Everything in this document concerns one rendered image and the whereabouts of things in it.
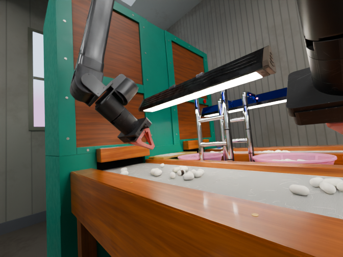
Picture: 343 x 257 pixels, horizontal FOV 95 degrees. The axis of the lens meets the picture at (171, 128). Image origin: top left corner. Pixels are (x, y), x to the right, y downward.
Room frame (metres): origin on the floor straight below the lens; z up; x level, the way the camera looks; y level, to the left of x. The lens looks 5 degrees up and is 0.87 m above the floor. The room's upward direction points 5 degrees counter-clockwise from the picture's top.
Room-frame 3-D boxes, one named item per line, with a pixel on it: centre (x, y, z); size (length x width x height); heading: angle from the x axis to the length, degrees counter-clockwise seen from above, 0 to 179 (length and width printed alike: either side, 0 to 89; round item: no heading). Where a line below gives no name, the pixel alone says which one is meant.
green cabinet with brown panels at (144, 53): (1.39, 0.22, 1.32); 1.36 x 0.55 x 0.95; 134
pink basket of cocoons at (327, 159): (0.64, -0.46, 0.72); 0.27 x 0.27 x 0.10
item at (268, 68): (0.64, -0.07, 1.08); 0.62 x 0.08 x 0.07; 44
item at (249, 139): (0.97, -0.42, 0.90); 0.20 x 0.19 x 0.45; 44
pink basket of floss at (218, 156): (0.96, -0.16, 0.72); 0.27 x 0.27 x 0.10
